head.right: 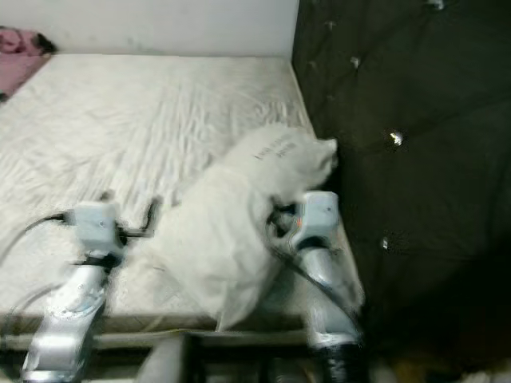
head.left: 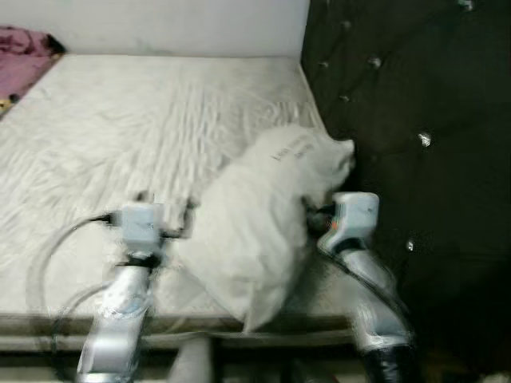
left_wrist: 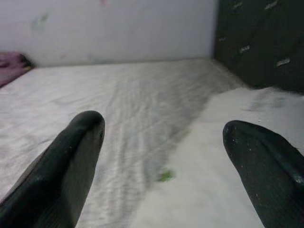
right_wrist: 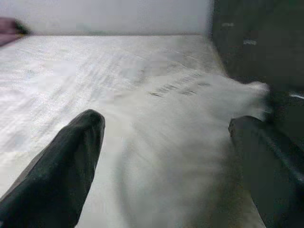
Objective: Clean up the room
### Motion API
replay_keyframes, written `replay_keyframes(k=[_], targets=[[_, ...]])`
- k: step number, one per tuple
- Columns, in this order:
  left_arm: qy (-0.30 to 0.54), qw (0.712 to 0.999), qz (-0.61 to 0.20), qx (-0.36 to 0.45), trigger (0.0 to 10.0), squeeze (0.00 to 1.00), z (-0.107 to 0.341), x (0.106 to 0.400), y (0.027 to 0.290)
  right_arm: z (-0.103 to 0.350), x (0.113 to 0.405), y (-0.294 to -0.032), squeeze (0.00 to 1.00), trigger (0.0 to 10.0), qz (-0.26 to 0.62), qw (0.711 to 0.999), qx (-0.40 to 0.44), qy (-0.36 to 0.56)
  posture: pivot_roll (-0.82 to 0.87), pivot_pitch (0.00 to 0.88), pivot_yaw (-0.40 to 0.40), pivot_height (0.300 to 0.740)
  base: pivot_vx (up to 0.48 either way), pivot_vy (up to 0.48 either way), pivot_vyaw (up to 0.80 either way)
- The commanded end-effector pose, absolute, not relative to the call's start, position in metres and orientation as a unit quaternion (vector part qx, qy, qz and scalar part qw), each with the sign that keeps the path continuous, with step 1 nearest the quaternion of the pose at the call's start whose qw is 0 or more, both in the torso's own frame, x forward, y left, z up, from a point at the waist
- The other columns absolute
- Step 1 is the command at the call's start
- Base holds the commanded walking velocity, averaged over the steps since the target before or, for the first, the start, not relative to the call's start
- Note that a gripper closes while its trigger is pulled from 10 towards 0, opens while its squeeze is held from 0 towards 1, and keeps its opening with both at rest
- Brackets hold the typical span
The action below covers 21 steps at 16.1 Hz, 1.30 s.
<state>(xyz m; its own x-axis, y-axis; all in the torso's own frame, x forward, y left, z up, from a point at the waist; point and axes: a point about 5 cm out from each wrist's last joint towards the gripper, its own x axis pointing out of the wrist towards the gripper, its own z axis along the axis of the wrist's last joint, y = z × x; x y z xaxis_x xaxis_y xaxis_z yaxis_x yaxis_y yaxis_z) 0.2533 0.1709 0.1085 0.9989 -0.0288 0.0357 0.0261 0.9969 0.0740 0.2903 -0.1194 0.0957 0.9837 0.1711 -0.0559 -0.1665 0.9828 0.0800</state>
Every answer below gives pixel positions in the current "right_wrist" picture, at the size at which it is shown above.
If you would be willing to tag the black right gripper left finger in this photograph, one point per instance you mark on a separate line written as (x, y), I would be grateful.
(59, 171)

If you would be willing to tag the grey quilted mattress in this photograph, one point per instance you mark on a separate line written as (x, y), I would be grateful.
(83, 71)

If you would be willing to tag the white pillow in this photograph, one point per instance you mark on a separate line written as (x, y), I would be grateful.
(178, 142)

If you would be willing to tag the black tufted headboard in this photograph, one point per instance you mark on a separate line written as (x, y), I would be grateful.
(261, 47)

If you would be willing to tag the pink cartoon print blanket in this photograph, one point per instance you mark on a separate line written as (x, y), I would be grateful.
(7, 31)

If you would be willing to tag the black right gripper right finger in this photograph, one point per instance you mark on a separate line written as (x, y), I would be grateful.
(273, 171)

